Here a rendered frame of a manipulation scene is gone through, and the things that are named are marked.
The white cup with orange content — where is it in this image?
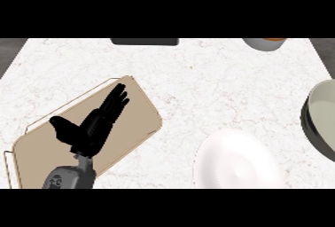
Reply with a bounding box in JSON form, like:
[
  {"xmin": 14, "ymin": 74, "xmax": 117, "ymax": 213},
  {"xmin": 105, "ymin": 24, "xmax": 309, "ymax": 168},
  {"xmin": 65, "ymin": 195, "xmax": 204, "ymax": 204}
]
[{"xmin": 242, "ymin": 38, "xmax": 288, "ymax": 52}]

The dark grey flat appliance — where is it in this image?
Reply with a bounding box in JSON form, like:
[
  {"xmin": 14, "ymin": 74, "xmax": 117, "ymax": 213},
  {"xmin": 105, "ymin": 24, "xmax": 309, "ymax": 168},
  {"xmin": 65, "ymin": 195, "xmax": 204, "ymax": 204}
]
[{"xmin": 110, "ymin": 38, "xmax": 181, "ymax": 47}]

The dark rimmed pale bowl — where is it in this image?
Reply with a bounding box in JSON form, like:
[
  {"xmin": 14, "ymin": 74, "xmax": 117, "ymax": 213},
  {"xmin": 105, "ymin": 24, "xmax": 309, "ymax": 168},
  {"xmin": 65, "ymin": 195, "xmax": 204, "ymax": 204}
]
[{"xmin": 300, "ymin": 79, "xmax": 335, "ymax": 162}]

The white plate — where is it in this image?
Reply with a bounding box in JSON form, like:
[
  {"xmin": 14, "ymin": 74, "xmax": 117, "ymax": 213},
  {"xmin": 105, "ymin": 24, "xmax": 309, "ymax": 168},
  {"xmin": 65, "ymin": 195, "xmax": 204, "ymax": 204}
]
[{"xmin": 192, "ymin": 129, "xmax": 287, "ymax": 190}]

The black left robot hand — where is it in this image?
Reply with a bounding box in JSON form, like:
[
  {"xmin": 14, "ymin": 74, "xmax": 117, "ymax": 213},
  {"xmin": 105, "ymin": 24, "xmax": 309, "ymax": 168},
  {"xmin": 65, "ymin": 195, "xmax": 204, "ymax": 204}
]
[{"xmin": 49, "ymin": 82, "xmax": 132, "ymax": 159}]

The tan cutting board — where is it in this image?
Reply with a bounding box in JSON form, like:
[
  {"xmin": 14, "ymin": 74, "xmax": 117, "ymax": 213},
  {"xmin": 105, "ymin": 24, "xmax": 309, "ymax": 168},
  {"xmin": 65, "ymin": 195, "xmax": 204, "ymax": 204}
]
[{"xmin": 3, "ymin": 74, "xmax": 164, "ymax": 190}]

